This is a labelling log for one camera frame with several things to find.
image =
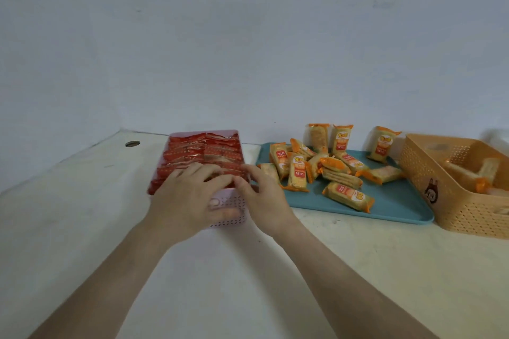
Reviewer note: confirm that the person's left hand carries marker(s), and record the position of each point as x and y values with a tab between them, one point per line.
179	207

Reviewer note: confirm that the person's right thumb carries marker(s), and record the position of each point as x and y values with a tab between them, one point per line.
241	188

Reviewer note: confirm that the row of red snack packets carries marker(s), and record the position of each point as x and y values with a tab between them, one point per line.
199	152

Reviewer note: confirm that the orange cream snack packet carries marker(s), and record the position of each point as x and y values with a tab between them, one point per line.
490	168
463	176

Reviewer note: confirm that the orange perforated plastic basket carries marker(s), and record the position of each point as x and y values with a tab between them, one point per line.
457	211

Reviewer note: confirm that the teal plastic tray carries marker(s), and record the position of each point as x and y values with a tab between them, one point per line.
397	203

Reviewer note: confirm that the person's right hand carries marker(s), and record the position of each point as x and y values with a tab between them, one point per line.
270	207

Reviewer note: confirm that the pile of orange snack packets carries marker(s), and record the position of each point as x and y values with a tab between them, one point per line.
298	172

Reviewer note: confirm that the person's right forearm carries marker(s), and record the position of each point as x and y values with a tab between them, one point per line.
342	287

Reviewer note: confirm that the pink perforated plastic basket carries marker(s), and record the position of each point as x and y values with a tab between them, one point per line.
230	200

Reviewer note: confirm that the person's left forearm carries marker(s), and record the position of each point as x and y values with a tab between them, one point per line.
111	287

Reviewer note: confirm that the person's left thumb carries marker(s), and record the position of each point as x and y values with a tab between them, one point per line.
226	217

